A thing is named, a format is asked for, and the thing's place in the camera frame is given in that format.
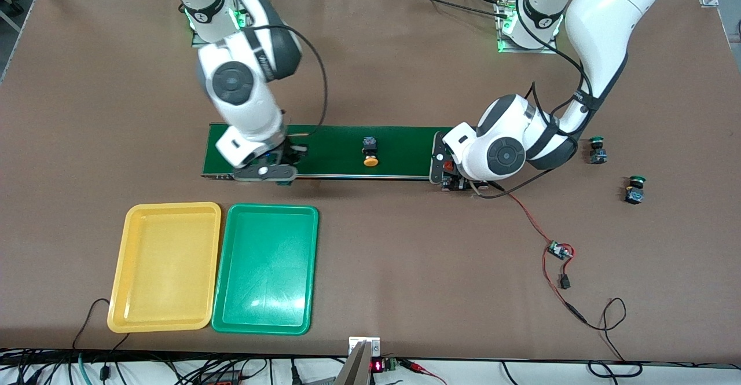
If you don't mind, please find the yellow mushroom push button switch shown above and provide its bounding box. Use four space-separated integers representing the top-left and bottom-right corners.
362 136 380 168

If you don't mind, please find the green conveyor belt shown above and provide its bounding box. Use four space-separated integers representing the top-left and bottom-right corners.
201 123 490 192

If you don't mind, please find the green plastic tray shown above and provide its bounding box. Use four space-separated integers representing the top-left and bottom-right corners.
211 203 320 336

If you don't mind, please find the yellow plastic tray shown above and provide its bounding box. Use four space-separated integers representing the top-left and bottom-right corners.
107 201 222 333

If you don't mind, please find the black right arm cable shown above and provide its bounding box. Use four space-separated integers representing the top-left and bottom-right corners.
246 23 328 138

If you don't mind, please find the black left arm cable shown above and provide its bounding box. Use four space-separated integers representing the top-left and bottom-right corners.
469 0 597 199

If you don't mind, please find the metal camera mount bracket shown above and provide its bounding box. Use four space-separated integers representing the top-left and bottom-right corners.
333 336 381 385

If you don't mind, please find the red and black wire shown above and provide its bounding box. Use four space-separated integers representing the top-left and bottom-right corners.
495 184 588 323

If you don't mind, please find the red clip lead wire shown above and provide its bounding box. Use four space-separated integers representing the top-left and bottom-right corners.
402 360 447 385

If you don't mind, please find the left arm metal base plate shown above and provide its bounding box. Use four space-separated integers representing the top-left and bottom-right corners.
497 0 559 54

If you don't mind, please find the thin black cable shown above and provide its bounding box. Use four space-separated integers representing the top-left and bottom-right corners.
72 298 131 351

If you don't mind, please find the looped black cable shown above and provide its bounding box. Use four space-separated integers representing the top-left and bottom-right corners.
585 297 643 379

